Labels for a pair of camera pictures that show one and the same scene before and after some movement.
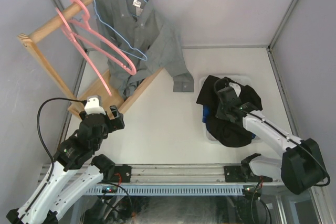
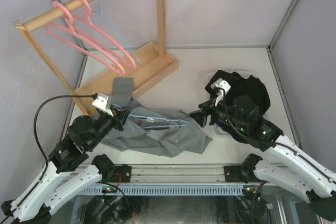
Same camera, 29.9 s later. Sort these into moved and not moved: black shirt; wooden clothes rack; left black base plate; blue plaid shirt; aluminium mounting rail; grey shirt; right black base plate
Moved: black shirt; blue plaid shirt; wooden clothes rack; grey shirt
Not moved: left black base plate; right black base plate; aluminium mounting rail
